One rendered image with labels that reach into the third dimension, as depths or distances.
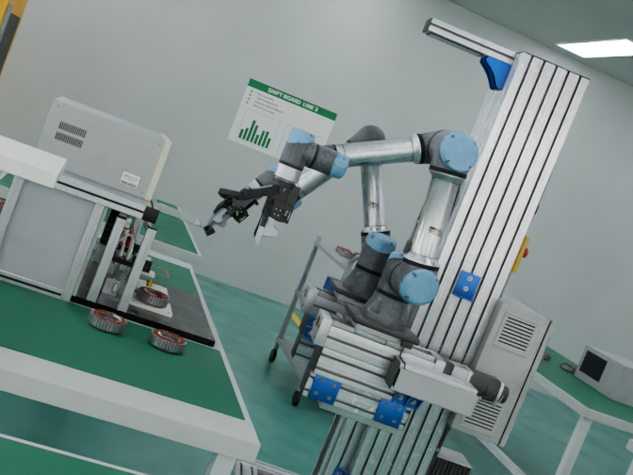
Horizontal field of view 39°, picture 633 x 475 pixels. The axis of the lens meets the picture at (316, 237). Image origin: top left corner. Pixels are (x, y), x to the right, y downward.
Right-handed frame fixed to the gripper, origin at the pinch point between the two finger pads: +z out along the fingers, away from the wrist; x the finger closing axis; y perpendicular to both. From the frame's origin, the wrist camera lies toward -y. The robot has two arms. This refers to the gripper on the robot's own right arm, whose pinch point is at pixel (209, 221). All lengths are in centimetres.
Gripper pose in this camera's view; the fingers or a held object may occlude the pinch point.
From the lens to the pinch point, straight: 353.0
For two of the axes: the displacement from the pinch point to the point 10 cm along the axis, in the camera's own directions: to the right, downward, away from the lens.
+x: 3.8, 4.9, 7.8
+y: 5.0, 6.0, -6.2
